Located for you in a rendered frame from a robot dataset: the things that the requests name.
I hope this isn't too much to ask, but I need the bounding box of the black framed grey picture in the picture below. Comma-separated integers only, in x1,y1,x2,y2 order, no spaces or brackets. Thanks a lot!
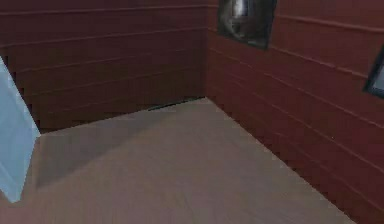
216,0,278,51

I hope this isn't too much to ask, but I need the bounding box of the pale blue cupboard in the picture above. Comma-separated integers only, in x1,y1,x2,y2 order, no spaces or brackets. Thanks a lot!
0,55,42,204

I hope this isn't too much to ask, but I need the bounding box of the black framed pale picture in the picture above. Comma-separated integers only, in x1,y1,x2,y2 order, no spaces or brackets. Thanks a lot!
362,45,384,100

